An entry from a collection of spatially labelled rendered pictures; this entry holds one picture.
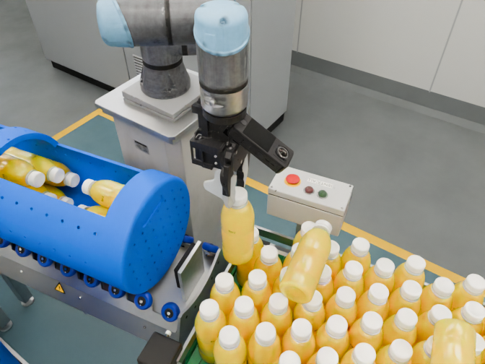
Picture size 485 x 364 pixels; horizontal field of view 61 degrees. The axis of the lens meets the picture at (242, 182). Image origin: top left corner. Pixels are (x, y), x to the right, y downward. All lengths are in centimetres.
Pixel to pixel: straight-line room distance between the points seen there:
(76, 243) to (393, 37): 293
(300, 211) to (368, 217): 150
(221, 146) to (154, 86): 60
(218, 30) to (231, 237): 43
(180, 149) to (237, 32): 71
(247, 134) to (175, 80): 61
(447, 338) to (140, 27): 72
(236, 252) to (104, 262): 27
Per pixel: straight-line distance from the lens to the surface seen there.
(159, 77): 124
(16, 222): 105
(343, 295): 91
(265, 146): 68
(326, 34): 366
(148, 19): 68
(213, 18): 58
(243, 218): 81
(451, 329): 86
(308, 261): 86
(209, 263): 113
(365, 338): 91
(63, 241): 97
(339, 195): 108
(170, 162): 128
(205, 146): 70
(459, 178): 304
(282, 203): 109
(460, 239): 266
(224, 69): 60
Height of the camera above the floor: 185
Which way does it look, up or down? 44 degrees down
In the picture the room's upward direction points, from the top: straight up
